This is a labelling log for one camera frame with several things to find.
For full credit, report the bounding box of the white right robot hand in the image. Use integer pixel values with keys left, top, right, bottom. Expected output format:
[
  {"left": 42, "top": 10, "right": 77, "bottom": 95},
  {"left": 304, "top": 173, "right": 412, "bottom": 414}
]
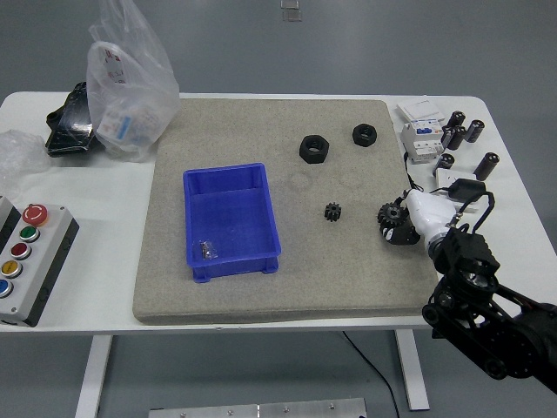
[{"left": 377, "top": 190, "right": 458, "bottom": 246}]

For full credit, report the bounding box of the large black gear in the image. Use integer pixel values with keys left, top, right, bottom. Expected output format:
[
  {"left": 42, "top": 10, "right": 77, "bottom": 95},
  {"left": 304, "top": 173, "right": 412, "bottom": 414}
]
[{"left": 377, "top": 201, "right": 409, "bottom": 237}]

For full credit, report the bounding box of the small black gear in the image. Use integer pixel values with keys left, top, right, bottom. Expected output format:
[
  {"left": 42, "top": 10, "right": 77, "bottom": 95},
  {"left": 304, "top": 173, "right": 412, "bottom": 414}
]
[{"left": 323, "top": 202, "right": 346, "bottom": 224}]

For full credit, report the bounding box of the small black hex nut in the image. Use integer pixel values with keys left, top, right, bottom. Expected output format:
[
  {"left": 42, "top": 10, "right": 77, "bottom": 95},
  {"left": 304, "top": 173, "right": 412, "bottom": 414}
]
[{"left": 352, "top": 123, "right": 379, "bottom": 147}]

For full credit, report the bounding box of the large black hex nut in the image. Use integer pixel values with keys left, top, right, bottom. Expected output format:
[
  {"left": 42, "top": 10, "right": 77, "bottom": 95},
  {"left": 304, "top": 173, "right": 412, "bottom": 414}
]
[{"left": 299, "top": 134, "right": 331, "bottom": 165}]

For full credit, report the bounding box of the blue plastic box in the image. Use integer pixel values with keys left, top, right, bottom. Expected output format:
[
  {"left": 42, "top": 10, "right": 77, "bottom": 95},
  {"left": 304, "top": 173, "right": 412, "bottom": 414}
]
[{"left": 182, "top": 162, "right": 282, "bottom": 285}]

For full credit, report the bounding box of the grey push-button control box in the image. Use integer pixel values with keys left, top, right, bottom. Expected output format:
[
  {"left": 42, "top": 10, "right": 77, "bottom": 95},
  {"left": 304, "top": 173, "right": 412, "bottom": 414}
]
[{"left": 0, "top": 195, "right": 81, "bottom": 328}]

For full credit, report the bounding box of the white socket plate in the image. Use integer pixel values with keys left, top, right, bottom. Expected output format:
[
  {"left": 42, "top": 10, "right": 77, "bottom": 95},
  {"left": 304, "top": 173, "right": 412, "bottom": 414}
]
[{"left": 434, "top": 168, "right": 485, "bottom": 213}]

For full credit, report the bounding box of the black power adapter plug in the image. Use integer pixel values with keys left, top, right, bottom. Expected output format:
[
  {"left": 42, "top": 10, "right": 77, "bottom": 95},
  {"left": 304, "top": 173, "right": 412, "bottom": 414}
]
[{"left": 447, "top": 178, "right": 487, "bottom": 204}]

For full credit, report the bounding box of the white circuit breaker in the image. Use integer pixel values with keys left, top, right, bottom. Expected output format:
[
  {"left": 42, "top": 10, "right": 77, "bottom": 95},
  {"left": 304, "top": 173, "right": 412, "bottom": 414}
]
[{"left": 399, "top": 119, "right": 446, "bottom": 166}]

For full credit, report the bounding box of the white table leg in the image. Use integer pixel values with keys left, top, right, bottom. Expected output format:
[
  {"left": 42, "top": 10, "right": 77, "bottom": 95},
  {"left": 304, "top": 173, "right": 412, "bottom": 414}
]
[
  {"left": 74, "top": 334, "right": 115, "bottom": 418},
  {"left": 393, "top": 330, "right": 432, "bottom": 411}
]

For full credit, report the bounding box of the grey-brown mat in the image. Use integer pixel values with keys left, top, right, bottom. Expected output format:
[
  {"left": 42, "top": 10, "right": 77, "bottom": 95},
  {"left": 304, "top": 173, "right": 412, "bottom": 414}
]
[{"left": 131, "top": 98, "right": 430, "bottom": 326}]

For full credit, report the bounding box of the small bag of screws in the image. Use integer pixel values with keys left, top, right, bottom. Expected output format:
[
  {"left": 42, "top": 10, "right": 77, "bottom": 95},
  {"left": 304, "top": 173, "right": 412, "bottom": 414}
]
[{"left": 198, "top": 238, "right": 219, "bottom": 261}]

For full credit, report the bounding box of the silver metal plate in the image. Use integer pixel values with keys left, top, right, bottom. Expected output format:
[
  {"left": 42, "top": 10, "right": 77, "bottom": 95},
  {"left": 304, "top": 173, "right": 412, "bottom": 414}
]
[{"left": 148, "top": 397, "right": 367, "bottom": 418}]

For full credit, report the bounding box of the translucent plastic bag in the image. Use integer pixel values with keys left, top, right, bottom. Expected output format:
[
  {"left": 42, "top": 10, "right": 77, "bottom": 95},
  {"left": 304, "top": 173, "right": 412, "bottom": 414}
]
[{"left": 84, "top": 0, "right": 181, "bottom": 164}]

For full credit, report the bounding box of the white carton with blue print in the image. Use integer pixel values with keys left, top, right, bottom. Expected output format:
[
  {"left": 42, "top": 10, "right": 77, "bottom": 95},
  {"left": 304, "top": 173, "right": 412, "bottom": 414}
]
[{"left": 97, "top": 108, "right": 133, "bottom": 145}]

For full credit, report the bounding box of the black part in clear wrap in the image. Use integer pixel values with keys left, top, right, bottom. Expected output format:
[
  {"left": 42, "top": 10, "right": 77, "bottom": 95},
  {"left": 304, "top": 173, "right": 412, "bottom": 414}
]
[{"left": 44, "top": 81, "right": 106, "bottom": 158}]

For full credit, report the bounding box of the crumpled clear plastic bag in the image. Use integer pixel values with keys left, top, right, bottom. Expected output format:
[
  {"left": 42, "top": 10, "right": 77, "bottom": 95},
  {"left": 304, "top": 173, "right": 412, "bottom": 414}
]
[{"left": 0, "top": 129, "right": 52, "bottom": 193}]

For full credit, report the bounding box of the black adapter cord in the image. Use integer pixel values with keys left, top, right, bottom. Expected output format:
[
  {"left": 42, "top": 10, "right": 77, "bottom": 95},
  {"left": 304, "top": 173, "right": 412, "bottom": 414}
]
[{"left": 402, "top": 152, "right": 452, "bottom": 196}]

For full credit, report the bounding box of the white wall switch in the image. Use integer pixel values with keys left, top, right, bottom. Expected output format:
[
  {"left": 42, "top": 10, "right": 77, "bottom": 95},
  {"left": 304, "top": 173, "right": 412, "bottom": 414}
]
[{"left": 396, "top": 98, "right": 446, "bottom": 128}]

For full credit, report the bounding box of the black cable under table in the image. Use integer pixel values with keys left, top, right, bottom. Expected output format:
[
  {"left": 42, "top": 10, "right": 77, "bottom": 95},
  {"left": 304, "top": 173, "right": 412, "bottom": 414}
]
[{"left": 340, "top": 331, "right": 402, "bottom": 418}]

